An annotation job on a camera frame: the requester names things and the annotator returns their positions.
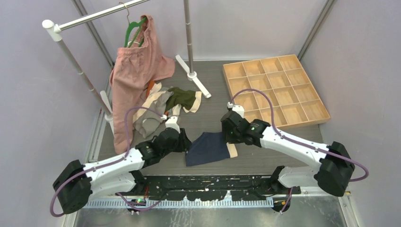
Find navy underwear cream waistband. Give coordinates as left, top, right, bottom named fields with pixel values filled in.
left=185, top=132, right=238, bottom=167

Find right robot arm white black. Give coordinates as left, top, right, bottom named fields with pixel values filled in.
left=220, top=110, right=355, bottom=197

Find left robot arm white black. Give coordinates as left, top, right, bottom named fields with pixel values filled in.
left=50, top=128, right=192, bottom=217

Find olive green underwear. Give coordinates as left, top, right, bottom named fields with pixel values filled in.
left=165, top=87, right=202, bottom=115

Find orange underwear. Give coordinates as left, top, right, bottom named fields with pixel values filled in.
left=146, top=80, right=155, bottom=98

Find wooden compartment tray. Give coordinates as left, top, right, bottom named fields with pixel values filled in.
left=223, top=54, right=331, bottom=129

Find pink trousers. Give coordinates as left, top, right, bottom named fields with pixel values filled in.
left=109, top=15, right=175, bottom=155

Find green clothes hanger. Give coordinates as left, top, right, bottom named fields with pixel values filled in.
left=119, top=2, right=148, bottom=48

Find white metal clothes rack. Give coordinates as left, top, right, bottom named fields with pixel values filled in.
left=42, top=0, right=212, bottom=134

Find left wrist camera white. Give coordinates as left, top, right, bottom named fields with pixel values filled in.
left=165, top=116, right=180, bottom=133

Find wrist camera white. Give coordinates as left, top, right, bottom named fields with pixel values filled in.
left=165, top=116, right=180, bottom=133
left=227, top=102, right=244, bottom=118

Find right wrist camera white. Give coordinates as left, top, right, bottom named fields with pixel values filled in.
left=227, top=102, right=244, bottom=118

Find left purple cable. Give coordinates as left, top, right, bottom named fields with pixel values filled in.
left=49, top=106, right=168, bottom=218

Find purple cable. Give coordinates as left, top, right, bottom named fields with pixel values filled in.
left=229, top=88, right=370, bottom=214
left=49, top=106, right=168, bottom=218

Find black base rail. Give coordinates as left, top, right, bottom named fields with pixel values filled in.
left=123, top=175, right=291, bottom=201

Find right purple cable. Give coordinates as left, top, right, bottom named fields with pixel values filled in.
left=229, top=88, right=370, bottom=214

